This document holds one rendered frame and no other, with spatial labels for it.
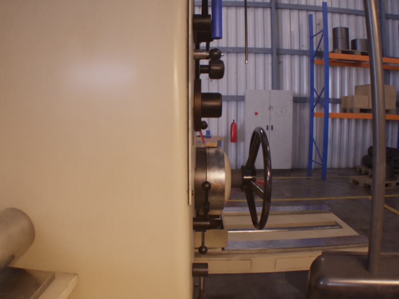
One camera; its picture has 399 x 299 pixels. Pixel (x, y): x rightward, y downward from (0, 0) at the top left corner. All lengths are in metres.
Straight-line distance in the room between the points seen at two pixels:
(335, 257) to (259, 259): 1.37
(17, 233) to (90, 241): 0.15
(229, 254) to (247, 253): 0.11
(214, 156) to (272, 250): 1.03
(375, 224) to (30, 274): 0.65
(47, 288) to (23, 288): 0.05
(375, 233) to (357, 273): 0.07
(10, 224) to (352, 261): 0.62
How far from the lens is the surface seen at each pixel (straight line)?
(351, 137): 9.55
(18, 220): 0.69
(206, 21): 0.72
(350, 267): 0.56
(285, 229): 2.38
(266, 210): 1.01
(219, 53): 0.79
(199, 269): 0.84
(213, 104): 0.85
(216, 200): 1.06
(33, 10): 0.71
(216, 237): 1.64
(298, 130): 8.90
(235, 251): 1.93
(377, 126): 0.49
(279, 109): 8.13
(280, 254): 1.96
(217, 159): 1.06
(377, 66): 0.49
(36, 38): 0.69
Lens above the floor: 1.53
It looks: 7 degrees down
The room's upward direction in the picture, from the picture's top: straight up
